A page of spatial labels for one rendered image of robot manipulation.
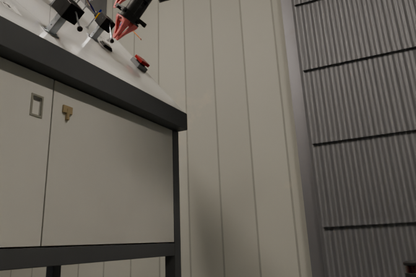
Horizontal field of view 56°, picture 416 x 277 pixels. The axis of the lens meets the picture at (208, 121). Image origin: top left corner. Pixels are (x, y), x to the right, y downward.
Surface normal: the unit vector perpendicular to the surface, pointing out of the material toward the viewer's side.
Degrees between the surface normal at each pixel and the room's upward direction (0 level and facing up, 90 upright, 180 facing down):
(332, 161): 90
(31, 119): 90
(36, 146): 90
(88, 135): 90
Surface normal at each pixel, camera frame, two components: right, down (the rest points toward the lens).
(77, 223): 0.89, -0.18
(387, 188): -0.42, -0.26
